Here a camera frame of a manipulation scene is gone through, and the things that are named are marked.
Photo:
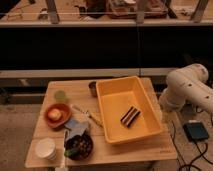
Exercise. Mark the striped brown eraser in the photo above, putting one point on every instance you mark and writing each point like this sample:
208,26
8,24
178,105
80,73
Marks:
129,117

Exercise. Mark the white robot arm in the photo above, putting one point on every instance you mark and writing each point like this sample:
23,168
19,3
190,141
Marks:
187,84

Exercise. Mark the dark metal cup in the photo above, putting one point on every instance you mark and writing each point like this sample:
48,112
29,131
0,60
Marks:
92,88

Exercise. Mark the yellow plastic bin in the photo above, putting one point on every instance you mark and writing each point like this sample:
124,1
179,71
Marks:
115,97

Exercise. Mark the green round lid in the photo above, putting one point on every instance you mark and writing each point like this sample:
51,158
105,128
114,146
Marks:
60,96

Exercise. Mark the blue cloth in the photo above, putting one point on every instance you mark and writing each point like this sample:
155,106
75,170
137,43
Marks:
76,128

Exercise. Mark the orange bowl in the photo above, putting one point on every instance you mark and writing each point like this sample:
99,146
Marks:
65,111

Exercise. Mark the yellow round food item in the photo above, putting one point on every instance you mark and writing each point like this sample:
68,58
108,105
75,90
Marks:
54,114

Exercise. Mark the dark bowl with contents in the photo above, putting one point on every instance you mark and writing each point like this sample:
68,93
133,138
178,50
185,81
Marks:
79,147

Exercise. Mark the white stacked cups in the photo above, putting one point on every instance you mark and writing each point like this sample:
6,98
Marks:
46,149

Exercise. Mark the white utensil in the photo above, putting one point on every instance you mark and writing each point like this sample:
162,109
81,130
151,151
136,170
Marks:
62,166

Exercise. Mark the black box device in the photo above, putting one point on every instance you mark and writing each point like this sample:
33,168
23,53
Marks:
195,131

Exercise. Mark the yellow handled utensil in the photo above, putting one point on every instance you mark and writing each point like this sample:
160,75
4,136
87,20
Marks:
88,114

